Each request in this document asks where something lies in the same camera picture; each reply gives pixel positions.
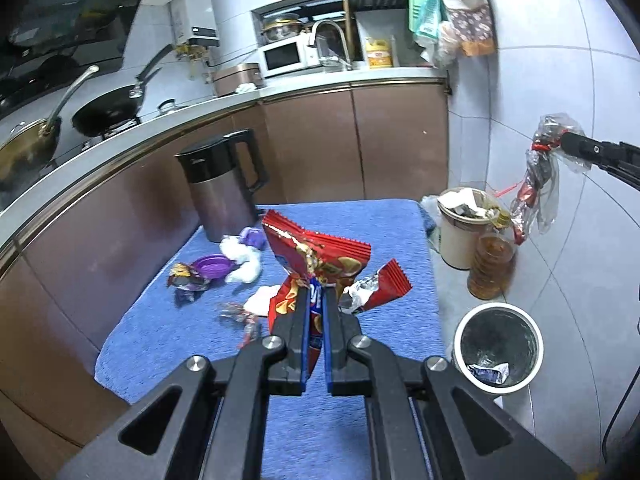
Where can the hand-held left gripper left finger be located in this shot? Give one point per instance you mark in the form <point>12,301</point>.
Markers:
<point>302,340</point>

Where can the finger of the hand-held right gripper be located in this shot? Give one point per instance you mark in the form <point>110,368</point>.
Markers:
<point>595,152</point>

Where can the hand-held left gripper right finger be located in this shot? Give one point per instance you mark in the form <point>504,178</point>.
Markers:
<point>328,340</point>

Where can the clear plastic wrapper red tie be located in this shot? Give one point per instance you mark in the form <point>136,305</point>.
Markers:
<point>542,170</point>

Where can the white paper napkin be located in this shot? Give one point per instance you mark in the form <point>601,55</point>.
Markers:
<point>260,300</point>

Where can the clear red candy wrapper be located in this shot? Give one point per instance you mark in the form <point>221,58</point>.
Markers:
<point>242,317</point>

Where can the red foil-lined wrapper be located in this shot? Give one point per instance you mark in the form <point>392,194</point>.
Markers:
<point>385,285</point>

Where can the red snack bag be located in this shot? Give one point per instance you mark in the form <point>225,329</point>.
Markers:
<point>320,255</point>

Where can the white tissue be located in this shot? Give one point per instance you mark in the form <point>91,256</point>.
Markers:
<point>245,265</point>

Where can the purple plastic lid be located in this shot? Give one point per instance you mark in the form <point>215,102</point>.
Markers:
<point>212,266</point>

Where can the dark purple candy wrapper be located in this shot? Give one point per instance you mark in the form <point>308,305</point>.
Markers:
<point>187,282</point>

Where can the white trash bin black liner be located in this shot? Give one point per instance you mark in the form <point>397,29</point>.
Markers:
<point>500,330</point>

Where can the crumpled purple wrapper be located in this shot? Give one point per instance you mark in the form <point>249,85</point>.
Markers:
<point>252,237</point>

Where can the blue towel cloth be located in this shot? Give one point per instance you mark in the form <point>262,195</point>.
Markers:
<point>370,230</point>

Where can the amber cooking oil bottle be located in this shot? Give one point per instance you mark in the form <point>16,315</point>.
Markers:
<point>492,270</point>

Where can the white plastic bag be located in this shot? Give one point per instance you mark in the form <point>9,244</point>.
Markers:
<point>429,220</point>

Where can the cream bin full of waste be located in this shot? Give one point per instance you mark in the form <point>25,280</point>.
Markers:
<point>457,245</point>

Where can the crumpled blue white wrapper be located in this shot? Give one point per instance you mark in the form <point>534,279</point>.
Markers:
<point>487,374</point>

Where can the black steel electric kettle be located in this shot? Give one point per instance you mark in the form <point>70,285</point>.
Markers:
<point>220,195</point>

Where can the floral hanging cloth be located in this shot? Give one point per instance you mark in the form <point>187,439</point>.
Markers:
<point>467,15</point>

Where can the brown kitchen cabinet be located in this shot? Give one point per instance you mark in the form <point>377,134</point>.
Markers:
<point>395,140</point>

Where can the green plastic bags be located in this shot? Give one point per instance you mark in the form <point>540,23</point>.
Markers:
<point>422,15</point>

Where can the brown rice cooker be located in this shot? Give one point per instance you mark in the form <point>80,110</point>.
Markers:
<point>235,77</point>

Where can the white microwave oven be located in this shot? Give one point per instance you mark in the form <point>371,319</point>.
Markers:
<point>282,57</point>

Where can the steel kitchen faucet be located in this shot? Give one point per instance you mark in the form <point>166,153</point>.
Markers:
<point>330,27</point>

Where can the black wok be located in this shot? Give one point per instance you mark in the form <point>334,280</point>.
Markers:
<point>107,110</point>

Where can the stacked steel pots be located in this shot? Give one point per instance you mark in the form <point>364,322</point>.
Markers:
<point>282,27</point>

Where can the white water heater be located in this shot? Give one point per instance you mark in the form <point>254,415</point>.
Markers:
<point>195,15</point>

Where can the black range hood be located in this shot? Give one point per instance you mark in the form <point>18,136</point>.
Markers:
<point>65,15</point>

